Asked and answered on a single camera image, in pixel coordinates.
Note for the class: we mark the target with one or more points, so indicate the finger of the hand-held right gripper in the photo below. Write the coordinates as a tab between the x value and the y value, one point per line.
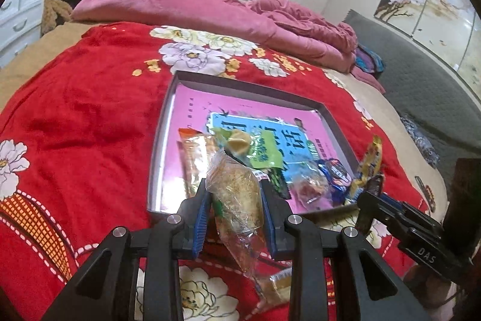
392	201
375	212

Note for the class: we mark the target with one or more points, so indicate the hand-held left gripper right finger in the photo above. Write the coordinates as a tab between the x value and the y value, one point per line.
269	225

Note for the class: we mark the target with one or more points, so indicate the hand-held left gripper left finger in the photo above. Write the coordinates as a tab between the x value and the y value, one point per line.
201	225

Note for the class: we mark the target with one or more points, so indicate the brown chocolate bar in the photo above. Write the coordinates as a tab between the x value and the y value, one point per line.
375	185

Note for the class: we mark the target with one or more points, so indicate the dark green snack packet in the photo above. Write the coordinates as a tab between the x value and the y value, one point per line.
280	183

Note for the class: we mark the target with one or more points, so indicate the clear brown cake packet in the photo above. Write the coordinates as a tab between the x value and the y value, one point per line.
236	193

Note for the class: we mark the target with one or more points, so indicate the gold snack packet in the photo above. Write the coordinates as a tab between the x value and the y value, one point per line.
370	159

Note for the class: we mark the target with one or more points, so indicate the blue snack packet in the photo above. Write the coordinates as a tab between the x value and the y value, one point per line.
336	176

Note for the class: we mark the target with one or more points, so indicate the clear red candy packet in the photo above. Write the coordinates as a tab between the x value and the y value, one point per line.
312	189

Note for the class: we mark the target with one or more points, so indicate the light green snack packet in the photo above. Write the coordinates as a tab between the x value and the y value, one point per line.
265	151

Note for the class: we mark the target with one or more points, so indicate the grey shallow box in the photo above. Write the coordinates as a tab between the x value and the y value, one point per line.
259	89

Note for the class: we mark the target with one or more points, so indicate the person's right hand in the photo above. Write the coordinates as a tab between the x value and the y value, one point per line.
428	283

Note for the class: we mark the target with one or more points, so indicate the clear tan cake packet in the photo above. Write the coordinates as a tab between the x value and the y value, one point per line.
276	287

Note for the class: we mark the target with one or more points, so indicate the dark patterned cloth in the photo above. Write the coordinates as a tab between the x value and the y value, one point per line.
421	140

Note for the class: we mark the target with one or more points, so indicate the orange snack packet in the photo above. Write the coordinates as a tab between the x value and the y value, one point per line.
193	155

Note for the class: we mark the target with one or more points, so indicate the grey padded headboard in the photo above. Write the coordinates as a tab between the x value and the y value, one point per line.
421	80

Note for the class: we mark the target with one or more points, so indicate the colourful striped cloth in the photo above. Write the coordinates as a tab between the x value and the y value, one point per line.
370	59

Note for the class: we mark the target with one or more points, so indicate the red floral blanket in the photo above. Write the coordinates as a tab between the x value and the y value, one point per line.
86	125

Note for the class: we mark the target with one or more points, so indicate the pink quilt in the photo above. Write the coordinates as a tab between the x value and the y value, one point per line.
188	12

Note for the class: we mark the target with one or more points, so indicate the brown furry cloth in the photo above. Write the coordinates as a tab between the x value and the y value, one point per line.
54	14

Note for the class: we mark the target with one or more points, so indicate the white drawer cabinet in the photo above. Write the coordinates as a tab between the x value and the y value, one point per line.
18	16

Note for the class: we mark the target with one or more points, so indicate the dark brown wooden post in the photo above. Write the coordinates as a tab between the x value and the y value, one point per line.
464	200

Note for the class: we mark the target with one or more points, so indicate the flower wall painting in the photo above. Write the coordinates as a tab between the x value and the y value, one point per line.
424	5

